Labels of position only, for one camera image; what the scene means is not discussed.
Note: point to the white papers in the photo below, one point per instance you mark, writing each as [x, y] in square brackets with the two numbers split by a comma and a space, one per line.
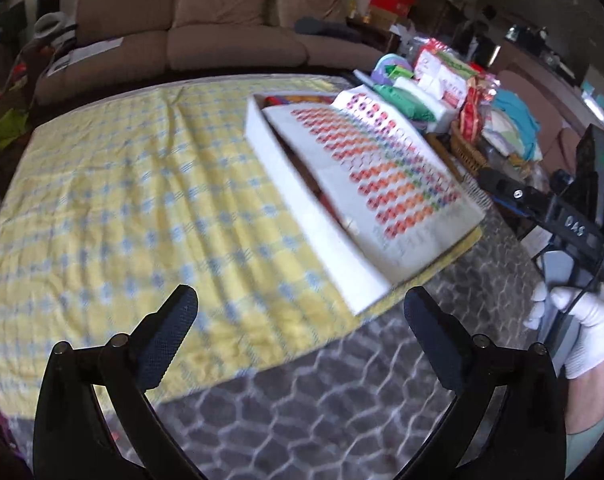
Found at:
[87, 52]

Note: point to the brown sofa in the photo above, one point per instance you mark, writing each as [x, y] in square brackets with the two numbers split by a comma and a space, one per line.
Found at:
[207, 45]

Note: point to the dark grey cloth roll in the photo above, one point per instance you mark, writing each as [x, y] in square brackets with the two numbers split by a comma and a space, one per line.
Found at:
[327, 29]

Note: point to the wicker basket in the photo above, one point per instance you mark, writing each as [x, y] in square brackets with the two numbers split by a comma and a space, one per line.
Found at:
[469, 150]

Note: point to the brown armchair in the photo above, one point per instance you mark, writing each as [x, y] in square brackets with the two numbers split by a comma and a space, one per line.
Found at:
[546, 105]

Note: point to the light blue cloth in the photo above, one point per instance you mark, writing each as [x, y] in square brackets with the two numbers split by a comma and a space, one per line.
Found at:
[516, 120]

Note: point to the yellow checked tablecloth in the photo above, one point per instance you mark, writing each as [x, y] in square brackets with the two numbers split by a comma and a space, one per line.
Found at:
[132, 200]

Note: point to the grey honeycomb patterned rug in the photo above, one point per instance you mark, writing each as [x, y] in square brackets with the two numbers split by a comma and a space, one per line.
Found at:
[332, 400]

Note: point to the white neck massager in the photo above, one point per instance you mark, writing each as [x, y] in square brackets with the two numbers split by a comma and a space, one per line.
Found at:
[49, 25]

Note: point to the green plastic bag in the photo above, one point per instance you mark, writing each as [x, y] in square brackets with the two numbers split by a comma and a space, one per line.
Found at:
[7, 127]

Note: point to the person's right hand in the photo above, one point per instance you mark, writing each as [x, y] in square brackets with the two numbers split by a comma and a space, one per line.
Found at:
[596, 330]

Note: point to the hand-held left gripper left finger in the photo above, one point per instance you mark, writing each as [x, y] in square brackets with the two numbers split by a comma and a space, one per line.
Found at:
[168, 341]

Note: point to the green packet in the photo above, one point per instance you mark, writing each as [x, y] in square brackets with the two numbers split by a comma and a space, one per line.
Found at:
[404, 102]

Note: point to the brown wooden stick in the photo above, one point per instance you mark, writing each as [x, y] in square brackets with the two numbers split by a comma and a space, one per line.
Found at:
[444, 157]

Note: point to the white tissue pack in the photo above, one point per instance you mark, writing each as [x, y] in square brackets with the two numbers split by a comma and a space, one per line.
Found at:
[439, 77]

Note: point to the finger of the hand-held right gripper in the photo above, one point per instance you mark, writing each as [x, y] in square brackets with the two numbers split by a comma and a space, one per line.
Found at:
[506, 190]

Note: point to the red and blue cookie tin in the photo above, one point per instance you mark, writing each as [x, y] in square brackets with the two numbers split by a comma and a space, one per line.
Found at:
[302, 98]

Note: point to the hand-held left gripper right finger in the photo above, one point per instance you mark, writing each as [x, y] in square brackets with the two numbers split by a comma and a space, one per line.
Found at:
[431, 345]

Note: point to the red foil snack packets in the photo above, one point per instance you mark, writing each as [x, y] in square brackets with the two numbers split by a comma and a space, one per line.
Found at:
[476, 107]

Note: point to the person's right forearm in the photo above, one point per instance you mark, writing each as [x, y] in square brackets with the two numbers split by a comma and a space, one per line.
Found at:
[589, 400]

